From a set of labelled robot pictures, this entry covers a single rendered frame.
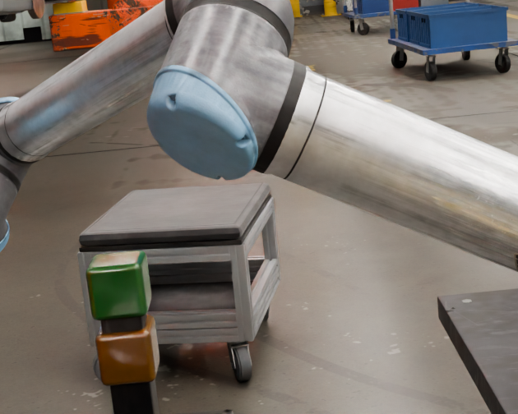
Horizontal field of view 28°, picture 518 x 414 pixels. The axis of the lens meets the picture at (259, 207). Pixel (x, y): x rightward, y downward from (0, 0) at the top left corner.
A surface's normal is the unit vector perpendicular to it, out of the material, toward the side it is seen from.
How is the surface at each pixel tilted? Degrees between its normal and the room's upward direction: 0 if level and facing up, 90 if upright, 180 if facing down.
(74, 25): 90
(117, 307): 90
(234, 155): 126
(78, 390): 0
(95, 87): 107
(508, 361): 0
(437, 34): 90
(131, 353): 90
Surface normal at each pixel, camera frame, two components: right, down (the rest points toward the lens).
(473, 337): -0.10, -0.97
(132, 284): 0.00, 0.24
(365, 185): -0.13, 0.60
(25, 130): -0.61, 0.44
